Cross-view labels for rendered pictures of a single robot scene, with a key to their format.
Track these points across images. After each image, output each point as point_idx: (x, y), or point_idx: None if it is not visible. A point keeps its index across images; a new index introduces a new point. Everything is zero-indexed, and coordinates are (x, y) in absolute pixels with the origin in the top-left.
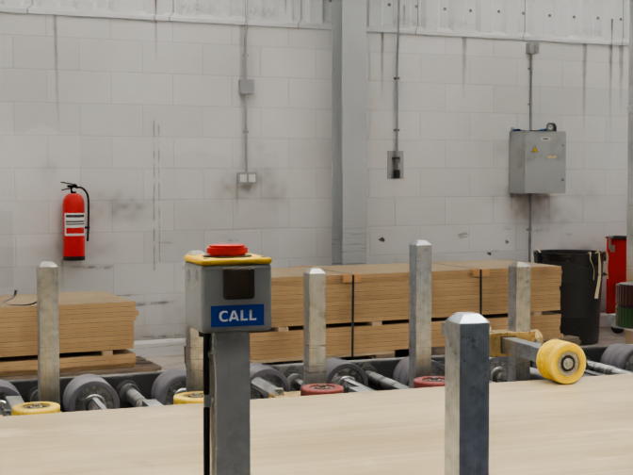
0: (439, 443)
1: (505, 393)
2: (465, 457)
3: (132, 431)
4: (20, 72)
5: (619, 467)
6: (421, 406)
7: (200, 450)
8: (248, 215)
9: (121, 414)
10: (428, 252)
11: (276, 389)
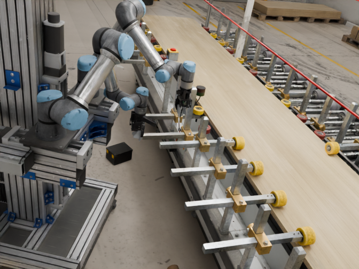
0: (247, 119)
1: (307, 140)
2: (176, 92)
3: (251, 93)
4: None
5: (227, 132)
6: (285, 125)
7: (237, 96)
8: None
9: (267, 93)
10: (352, 106)
11: (314, 116)
